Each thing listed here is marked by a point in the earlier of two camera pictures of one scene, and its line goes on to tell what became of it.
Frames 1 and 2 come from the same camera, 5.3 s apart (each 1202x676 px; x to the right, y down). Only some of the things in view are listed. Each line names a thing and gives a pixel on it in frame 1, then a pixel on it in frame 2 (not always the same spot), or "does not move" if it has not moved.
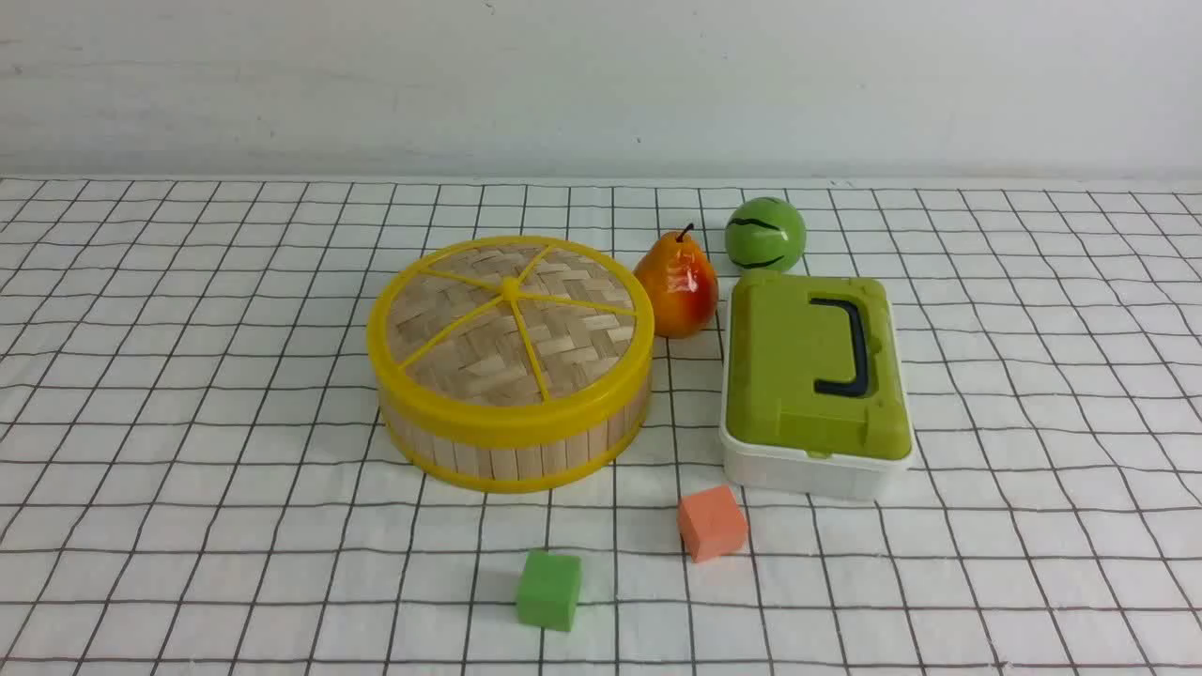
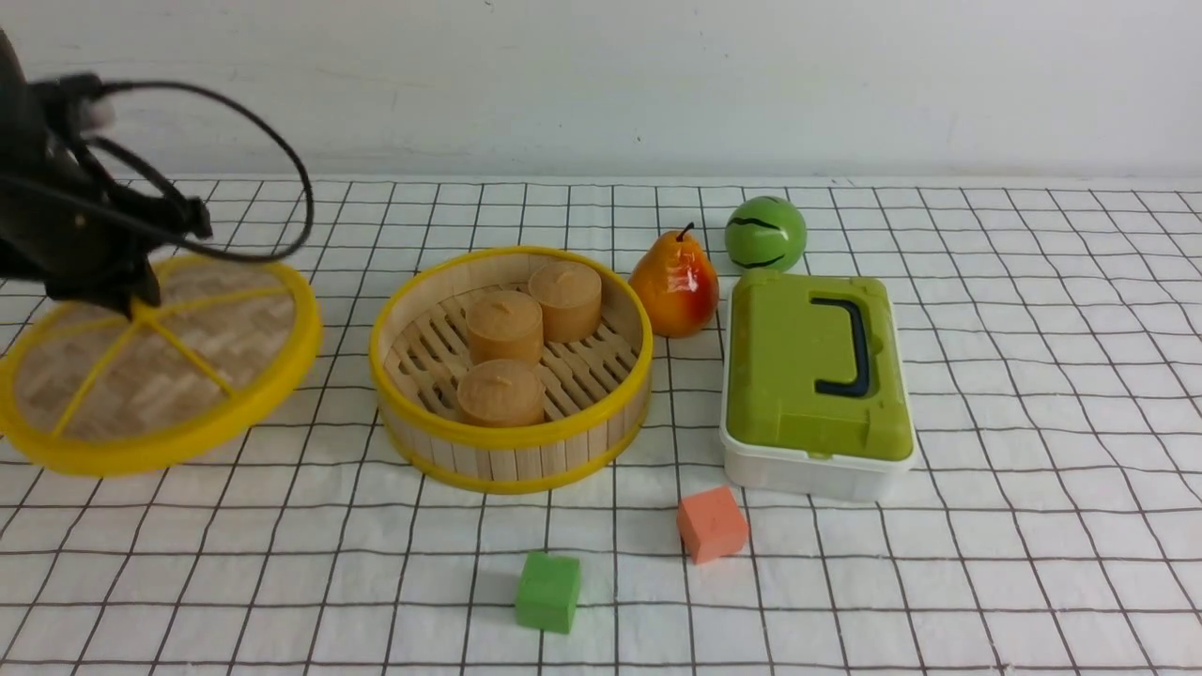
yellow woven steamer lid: [513, 342] to [87, 391]
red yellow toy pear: [680, 283] does not move
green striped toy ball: [764, 234] does not move
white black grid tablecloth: [194, 479] does not move
